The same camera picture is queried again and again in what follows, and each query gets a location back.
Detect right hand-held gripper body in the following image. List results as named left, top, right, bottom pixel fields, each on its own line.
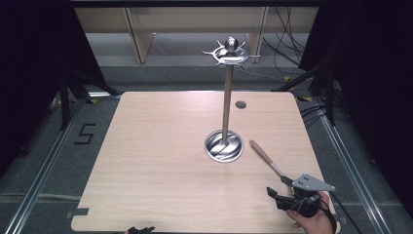
left=275, top=173, right=337, bottom=218

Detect wooden handled kitchen utensil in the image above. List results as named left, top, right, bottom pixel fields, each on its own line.
left=248, top=139, right=294, bottom=187

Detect stainless steel utensil rack stand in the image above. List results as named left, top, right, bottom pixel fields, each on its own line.
left=201, top=36, right=261, bottom=164

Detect person's right hand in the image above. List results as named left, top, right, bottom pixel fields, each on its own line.
left=284, top=190, right=336, bottom=234

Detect black metal stand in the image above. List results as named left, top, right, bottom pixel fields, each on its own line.
left=272, top=59, right=337, bottom=127
left=57, top=62, right=122, bottom=132

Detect black curtain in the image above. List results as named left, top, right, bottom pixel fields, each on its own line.
left=0, top=0, right=108, bottom=178
left=298, top=0, right=413, bottom=209

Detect beige wooden desk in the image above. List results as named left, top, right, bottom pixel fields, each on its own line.
left=74, top=6, right=319, bottom=64

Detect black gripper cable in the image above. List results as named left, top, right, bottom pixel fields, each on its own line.
left=328, top=191, right=363, bottom=234

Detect aluminium floor rail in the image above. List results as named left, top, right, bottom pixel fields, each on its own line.
left=315, top=97, right=393, bottom=234
left=3, top=97, right=86, bottom=234

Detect black floor cables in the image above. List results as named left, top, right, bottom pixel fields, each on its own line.
left=299, top=102, right=330, bottom=129

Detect bundle of black cables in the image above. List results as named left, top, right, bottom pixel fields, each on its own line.
left=262, top=6, right=308, bottom=76

